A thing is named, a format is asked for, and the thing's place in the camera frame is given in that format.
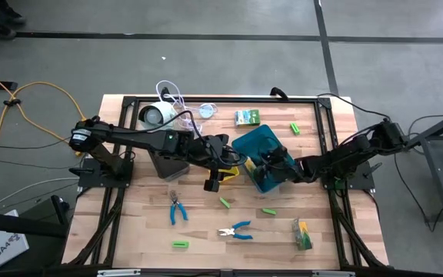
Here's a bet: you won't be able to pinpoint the white security camera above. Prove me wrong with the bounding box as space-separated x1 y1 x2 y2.
138 100 218 130

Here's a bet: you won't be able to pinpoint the yellow extension cable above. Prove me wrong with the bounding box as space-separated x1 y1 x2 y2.
0 65 88 170

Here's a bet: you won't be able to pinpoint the thin black cable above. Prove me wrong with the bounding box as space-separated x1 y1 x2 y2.
0 136 72 150
0 154 88 171

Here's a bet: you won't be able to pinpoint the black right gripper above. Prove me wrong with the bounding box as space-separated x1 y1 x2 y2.
254 150 303 185

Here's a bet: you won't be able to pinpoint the yellow slotted plastic basket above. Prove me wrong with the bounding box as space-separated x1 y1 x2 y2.
219 165 241 184

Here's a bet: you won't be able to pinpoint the white floor cable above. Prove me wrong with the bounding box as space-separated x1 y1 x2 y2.
0 175 82 212

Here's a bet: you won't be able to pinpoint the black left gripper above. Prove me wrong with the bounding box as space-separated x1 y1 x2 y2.
196 133 241 172

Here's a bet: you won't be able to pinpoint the dark grey translucent bin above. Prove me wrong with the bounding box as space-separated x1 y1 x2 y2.
148 149 191 182

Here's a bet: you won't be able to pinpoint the teal plastic bin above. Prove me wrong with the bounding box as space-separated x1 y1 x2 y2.
231 123 299 194

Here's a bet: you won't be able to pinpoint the silver frame bracket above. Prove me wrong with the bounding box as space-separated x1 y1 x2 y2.
97 269 142 277
312 270 356 277

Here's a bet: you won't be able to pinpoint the black cart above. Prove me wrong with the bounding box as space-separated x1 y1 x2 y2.
0 194 71 242

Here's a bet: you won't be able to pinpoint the black floor cable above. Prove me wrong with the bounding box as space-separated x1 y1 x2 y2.
392 115 443 234

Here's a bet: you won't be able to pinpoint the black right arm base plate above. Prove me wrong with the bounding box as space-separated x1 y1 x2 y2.
319 160 384 192

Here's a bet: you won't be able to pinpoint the blue-handled metal pliers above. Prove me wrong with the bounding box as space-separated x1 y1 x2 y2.
216 220 254 241
168 189 189 226

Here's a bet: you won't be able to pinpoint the white cable bundle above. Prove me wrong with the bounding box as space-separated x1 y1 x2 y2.
155 79 207 134

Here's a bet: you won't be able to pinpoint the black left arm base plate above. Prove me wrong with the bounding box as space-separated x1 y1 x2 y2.
68 157 135 189

